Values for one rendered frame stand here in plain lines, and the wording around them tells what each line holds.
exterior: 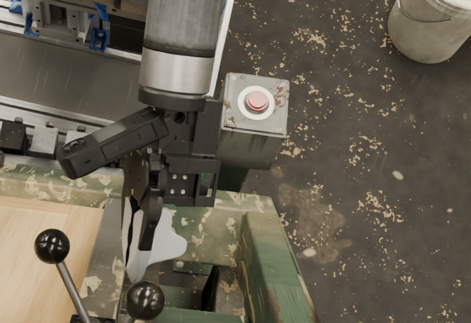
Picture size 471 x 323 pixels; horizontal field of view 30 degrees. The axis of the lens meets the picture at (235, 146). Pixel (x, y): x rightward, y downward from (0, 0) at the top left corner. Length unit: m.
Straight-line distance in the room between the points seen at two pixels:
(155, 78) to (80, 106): 1.49
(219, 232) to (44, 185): 0.31
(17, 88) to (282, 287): 1.35
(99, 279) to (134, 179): 0.26
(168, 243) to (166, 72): 0.19
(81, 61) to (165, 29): 1.55
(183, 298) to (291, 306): 1.11
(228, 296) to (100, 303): 0.56
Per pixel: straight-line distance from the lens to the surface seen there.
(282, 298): 1.16
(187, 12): 0.88
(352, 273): 2.52
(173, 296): 2.23
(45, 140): 1.73
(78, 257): 1.29
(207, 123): 0.92
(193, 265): 2.44
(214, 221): 1.54
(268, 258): 1.30
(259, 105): 1.58
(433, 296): 2.58
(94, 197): 1.53
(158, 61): 0.89
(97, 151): 0.89
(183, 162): 0.91
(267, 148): 1.63
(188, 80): 0.89
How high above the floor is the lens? 2.35
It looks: 66 degrees down
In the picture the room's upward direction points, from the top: 20 degrees clockwise
